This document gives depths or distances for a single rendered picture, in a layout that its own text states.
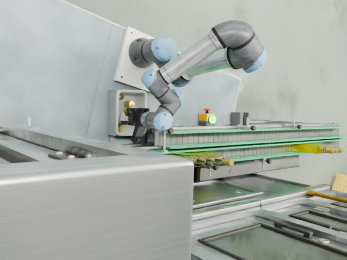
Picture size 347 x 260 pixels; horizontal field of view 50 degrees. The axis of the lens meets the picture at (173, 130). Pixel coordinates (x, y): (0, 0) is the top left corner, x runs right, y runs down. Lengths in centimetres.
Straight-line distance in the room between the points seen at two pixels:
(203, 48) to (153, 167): 120
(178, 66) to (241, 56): 26
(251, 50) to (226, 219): 67
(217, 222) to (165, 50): 81
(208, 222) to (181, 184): 106
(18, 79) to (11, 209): 144
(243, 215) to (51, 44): 110
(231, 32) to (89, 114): 77
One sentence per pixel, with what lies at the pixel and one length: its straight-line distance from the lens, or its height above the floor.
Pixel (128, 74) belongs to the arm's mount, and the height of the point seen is 78.
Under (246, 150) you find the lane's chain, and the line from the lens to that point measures 233.
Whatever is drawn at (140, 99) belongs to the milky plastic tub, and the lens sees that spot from 189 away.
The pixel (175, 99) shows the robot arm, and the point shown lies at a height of 114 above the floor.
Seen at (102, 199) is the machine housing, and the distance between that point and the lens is 30.
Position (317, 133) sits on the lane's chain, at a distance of 297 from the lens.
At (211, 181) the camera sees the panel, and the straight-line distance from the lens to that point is 196.
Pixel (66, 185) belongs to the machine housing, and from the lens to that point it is 28.
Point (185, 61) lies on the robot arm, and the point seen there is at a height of 123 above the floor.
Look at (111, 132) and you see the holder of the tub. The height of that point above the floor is 79.
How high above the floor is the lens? 239
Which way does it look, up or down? 52 degrees down
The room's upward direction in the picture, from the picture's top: 97 degrees clockwise
